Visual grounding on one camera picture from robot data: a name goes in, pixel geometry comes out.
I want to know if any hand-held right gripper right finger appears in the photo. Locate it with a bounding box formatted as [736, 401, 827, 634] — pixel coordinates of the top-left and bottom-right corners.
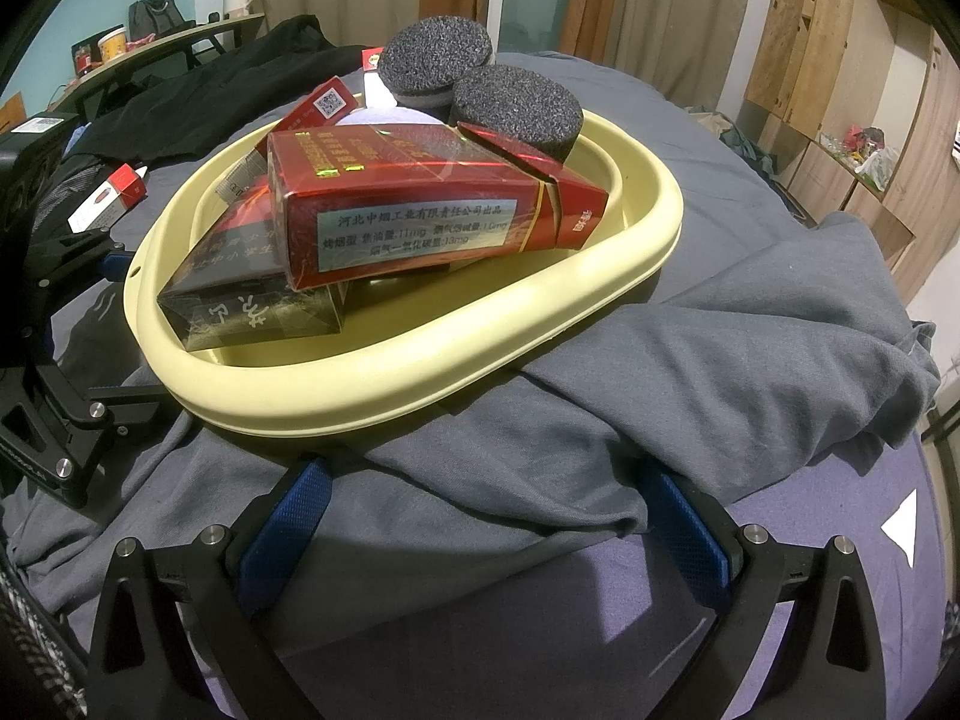
[630, 465, 890, 720]

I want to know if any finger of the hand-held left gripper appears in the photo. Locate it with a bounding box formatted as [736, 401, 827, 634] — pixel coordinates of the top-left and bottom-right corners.
[0, 360, 182, 509]
[30, 229, 149, 310]

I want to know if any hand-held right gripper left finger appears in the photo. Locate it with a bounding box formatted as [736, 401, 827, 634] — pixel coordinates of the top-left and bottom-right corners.
[88, 455, 335, 720]

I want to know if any black red flame carton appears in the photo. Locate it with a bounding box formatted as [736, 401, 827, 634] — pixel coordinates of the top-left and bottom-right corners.
[157, 180, 352, 355]

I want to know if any cream plastic basin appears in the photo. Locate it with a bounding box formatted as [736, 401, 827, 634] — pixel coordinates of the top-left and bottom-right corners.
[124, 94, 685, 440]

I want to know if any white plush ball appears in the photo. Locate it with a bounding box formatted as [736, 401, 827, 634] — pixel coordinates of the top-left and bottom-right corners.
[336, 105, 445, 130]

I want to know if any large red carton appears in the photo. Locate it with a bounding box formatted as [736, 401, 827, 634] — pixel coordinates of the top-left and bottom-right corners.
[267, 124, 611, 293]

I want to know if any black round sponge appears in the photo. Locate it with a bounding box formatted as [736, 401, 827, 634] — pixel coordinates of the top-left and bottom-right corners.
[448, 65, 585, 167]
[376, 15, 495, 110]

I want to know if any red white cigarette pack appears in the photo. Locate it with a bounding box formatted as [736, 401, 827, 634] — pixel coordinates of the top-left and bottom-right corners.
[67, 163, 148, 235]

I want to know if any grey shirt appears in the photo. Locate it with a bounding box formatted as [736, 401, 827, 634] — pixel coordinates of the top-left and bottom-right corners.
[0, 208, 944, 661]

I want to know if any curved wooden desk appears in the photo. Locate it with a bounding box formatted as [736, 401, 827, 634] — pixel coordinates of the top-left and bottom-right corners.
[51, 13, 268, 122]

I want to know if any white triangular marker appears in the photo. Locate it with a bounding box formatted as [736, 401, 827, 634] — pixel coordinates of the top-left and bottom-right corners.
[880, 490, 920, 569]

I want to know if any black backpack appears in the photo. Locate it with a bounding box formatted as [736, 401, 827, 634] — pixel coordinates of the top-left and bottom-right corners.
[127, 0, 185, 43]

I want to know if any checkered clothing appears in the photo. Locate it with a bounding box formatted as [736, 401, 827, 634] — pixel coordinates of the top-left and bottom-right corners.
[0, 577, 83, 720]

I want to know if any black jacket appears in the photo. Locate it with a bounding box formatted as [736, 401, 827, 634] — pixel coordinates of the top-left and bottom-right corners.
[71, 13, 392, 167]

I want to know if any clothes pile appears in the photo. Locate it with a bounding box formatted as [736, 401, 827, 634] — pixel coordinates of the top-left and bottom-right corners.
[691, 108, 782, 182]

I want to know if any colourful shelf clutter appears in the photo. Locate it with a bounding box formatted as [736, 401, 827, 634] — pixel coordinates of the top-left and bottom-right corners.
[820, 123, 902, 193]

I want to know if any wooden wardrobe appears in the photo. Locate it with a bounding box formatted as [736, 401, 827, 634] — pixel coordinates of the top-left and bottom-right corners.
[741, 0, 960, 305]

